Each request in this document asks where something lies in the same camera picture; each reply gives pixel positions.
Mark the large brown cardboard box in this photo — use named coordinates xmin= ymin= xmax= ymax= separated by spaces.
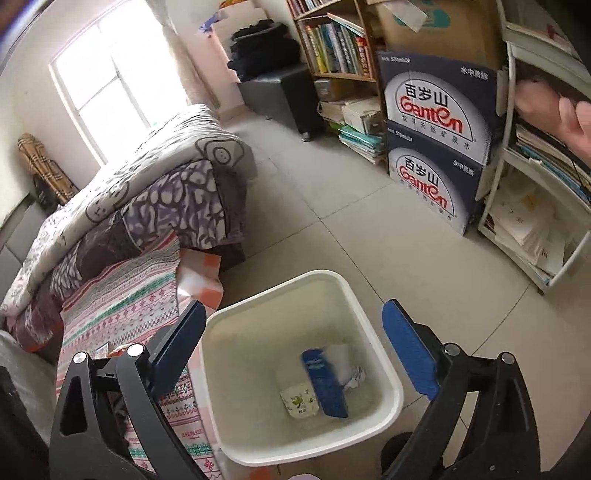
xmin=374 ymin=0 xmax=506 ymax=70

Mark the pile of white papers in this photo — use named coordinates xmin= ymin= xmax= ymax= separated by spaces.
xmin=485 ymin=175 xmax=573 ymax=284

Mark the striped patterned bed sheet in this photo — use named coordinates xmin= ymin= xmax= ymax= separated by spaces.
xmin=58 ymin=233 xmax=232 ymax=480

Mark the wooden bookshelf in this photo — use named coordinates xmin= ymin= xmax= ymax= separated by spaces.
xmin=286 ymin=0 xmax=389 ymax=167

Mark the bright window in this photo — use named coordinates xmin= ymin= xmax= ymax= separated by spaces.
xmin=48 ymin=0 xmax=190 ymax=164

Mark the blue printed water carton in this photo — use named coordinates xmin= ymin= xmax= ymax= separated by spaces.
xmin=376 ymin=50 xmax=509 ymax=164
xmin=387 ymin=131 xmax=497 ymax=236

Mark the blue flat packet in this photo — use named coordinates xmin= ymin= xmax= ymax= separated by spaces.
xmin=301 ymin=348 xmax=349 ymax=418

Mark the pale curtain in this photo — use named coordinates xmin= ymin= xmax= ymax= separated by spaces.
xmin=148 ymin=0 xmax=220 ymax=116

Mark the floral white paper cup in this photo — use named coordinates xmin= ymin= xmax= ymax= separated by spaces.
xmin=278 ymin=382 xmax=320 ymax=419

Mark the pile of dark clothes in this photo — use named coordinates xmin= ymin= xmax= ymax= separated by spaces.
xmin=226 ymin=18 xmax=303 ymax=84

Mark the white crumpled paper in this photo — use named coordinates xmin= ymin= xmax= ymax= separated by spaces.
xmin=342 ymin=364 xmax=368 ymax=393

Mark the pink orange checkered cloth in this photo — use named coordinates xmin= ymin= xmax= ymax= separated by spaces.
xmin=178 ymin=249 xmax=225 ymax=310

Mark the purple spotted blanket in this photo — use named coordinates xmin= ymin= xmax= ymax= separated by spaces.
xmin=7 ymin=159 xmax=247 ymax=354

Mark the plaid folded chair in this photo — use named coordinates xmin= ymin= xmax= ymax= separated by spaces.
xmin=17 ymin=134 xmax=77 ymax=206

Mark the stack of white booklets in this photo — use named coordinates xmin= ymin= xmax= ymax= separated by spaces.
xmin=503 ymin=0 xmax=583 ymax=56

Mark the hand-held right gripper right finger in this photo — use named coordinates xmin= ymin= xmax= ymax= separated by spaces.
xmin=381 ymin=299 xmax=541 ymax=480

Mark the row of small books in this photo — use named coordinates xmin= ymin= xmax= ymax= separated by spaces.
xmin=288 ymin=0 xmax=340 ymax=14

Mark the black ottoman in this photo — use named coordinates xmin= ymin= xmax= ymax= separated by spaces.
xmin=240 ymin=65 xmax=326 ymax=139

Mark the small brown box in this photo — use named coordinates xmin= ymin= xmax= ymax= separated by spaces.
xmin=314 ymin=79 xmax=356 ymax=102

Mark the bed with patterned bedding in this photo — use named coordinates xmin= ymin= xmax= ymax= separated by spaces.
xmin=0 ymin=104 xmax=257 ymax=317

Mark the grey headboard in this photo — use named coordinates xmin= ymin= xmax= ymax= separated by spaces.
xmin=0 ymin=191 xmax=47 ymax=278

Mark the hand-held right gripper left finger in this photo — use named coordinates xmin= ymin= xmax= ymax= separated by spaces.
xmin=48 ymin=300 xmax=208 ymax=480

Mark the stack of pale books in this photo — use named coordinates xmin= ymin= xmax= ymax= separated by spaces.
xmin=318 ymin=97 xmax=386 ymax=164

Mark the row of colourful books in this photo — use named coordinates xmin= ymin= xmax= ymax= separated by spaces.
xmin=302 ymin=14 xmax=375 ymax=77

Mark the leaning row of thin books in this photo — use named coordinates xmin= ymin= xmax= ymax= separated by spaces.
xmin=512 ymin=122 xmax=591 ymax=204

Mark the white plastic trash bin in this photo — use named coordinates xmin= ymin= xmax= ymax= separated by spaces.
xmin=198 ymin=270 xmax=404 ymax=467

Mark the white metal rack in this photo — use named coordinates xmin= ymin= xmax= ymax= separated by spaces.
xmin=478 ymin=0 xmax=591 ymax=294

